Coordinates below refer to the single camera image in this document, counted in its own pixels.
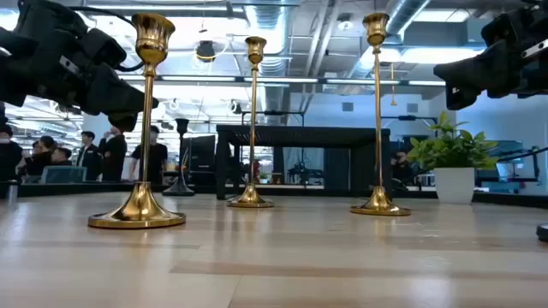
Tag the green plant in white pot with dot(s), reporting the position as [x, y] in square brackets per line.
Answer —
[454, 184]

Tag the black cabinet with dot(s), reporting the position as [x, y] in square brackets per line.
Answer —
[201, 158]

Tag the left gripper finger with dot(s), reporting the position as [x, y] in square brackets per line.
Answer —
[124, 122]
[115, 96]

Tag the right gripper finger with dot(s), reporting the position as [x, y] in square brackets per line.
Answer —
[471, 68]
[462, 99]

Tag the tall gold candlestick holder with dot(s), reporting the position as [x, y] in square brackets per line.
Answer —
[250, 199]
[379, 203]

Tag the silver ventilation duct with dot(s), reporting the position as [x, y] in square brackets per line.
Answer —
[406, 13]
[269, 25]

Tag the short gold candlestick holder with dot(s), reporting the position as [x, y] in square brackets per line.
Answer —
[141, 209]

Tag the teal chair back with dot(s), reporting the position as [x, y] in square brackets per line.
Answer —
[64, 175]

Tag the black ceiling-mounted camera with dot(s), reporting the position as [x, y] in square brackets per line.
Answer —
[206, 51]

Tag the person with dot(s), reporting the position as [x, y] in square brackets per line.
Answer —
[40, 160]
[62, 157]
[90, 160]
[8, 158]
[113, 154]
[156, 156]
[401, 169]

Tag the hanging gold pendant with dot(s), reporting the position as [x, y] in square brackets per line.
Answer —
[392, 102]

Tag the black perforated metal rack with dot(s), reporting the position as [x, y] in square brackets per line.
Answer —
[299, 136]

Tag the background blue screen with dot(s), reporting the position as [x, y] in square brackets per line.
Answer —
[509, 149]

